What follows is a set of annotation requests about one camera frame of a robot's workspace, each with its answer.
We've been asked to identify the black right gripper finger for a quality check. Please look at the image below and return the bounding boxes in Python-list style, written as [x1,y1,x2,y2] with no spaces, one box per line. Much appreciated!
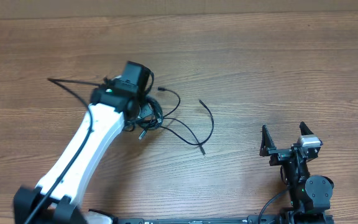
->
[299,121,313,136]
[259,124,275,156]

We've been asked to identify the black braided USB cable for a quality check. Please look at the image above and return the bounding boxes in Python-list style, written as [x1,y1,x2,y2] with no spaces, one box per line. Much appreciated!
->
[158,99,215,156]

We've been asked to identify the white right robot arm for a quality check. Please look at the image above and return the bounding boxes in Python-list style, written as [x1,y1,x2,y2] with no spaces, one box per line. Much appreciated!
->
[257,122,334,223]

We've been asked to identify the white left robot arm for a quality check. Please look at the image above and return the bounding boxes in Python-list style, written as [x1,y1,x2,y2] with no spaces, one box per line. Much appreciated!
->
[13,61,154,223]

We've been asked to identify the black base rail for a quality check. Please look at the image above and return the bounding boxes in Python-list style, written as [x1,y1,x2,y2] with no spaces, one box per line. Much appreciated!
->
[116,214,335,224]

